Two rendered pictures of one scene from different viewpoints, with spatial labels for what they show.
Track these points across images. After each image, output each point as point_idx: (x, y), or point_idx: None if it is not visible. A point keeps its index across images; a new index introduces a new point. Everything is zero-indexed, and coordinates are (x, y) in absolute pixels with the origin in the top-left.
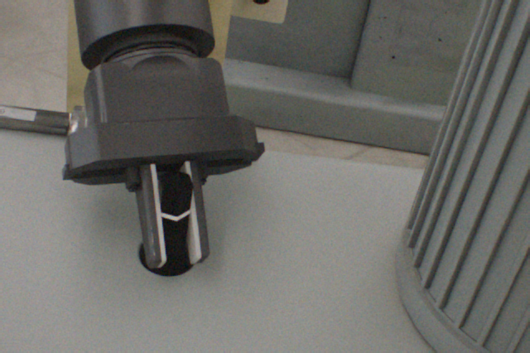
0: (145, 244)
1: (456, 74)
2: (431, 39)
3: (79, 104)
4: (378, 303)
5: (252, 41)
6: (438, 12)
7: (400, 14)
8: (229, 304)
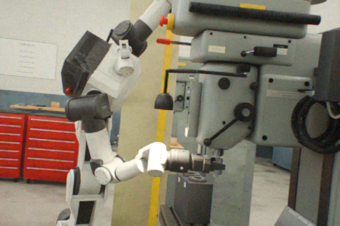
0: None
1: (237, 211)
2: (226, 198)
3: (117, 200)
4: None
5: None
6: (226, 187)
7: (213, 189)
8: None
